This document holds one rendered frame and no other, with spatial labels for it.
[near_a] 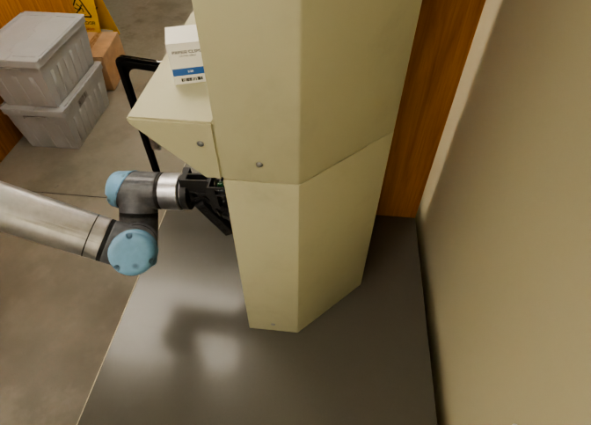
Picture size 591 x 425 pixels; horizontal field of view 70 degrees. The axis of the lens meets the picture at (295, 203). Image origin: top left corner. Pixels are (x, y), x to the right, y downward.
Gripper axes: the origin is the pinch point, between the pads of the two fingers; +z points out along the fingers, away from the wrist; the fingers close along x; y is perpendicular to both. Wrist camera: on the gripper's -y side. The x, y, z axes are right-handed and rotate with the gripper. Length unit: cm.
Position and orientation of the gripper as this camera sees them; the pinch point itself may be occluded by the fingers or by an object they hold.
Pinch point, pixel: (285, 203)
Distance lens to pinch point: 83.8
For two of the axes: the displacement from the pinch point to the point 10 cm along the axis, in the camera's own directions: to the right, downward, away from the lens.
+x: 1.1, -7.4, 6.7
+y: -0.5, -6.7, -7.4
